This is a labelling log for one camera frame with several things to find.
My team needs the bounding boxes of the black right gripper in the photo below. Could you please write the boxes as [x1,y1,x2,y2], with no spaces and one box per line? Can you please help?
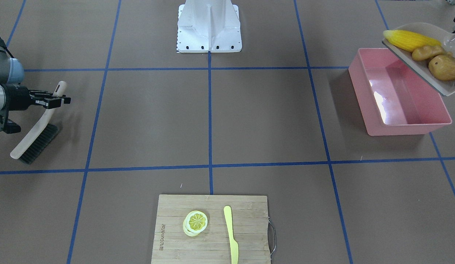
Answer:
[0,84,71,134]

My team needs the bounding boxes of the beige plastic dustpan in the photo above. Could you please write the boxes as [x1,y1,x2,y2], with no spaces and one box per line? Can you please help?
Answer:
[382,22,455,96]

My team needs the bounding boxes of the beige hand brush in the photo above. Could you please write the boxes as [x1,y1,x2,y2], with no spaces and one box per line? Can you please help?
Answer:
[10,81,70,164]

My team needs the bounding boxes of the brown toy potato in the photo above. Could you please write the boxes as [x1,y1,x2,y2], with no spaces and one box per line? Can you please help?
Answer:
[428,55,455,81]

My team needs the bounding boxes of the yellow toy corn cob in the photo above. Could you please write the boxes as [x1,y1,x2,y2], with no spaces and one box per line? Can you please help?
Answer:
[383,30,442,52]

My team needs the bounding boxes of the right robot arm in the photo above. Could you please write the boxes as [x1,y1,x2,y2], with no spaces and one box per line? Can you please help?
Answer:
[0,37,71,134]

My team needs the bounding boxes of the pink plastic bin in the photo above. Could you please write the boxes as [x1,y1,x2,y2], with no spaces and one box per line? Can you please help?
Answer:
[348,48,452,136]

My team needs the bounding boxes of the yellow lemon slice toy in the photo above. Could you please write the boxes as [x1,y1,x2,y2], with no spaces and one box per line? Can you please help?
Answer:
[182,210,208,237]

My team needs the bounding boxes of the yellow plastic knife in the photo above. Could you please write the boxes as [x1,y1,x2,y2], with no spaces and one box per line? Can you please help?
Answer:
[223,205,239,264]

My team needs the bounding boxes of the wooden cutting board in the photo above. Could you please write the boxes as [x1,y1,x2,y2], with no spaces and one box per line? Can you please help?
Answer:
[150,194,273,264]

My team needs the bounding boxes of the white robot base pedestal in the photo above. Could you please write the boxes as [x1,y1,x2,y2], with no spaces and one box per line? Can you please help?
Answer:
[176,0,242,53]

